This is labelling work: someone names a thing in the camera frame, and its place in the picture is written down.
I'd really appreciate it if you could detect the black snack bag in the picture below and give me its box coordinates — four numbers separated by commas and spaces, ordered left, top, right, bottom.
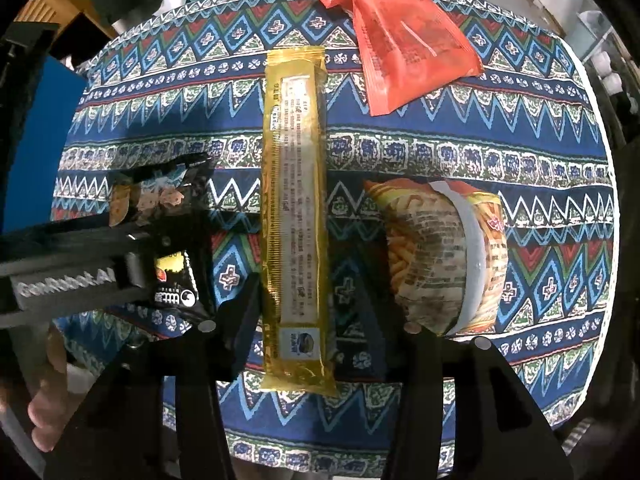
108, 153, 216, 321

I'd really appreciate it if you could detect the shoe rack with shoes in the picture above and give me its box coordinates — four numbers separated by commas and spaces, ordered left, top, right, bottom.
577, 10, 639, 150

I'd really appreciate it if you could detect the wooden louvered cabinet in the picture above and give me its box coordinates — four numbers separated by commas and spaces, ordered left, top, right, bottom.
14, 0, 117, 39

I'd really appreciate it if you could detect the red-orange snack packet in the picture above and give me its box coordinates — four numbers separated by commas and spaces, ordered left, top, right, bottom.
319, 0, 483, 116

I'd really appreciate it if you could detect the blue cardboard box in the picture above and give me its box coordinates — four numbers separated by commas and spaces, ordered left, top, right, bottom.
1, 56, 86, 234

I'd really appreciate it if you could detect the orange striped chips bag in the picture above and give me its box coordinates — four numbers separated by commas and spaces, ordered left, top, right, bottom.
364, 178, 509, 337

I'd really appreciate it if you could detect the left hand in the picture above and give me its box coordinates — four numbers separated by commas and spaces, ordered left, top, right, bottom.
28, 325, 70, 453

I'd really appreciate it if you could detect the patterned blue tablecloth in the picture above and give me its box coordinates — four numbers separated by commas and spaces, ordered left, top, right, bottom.
51, 0, 620, 478

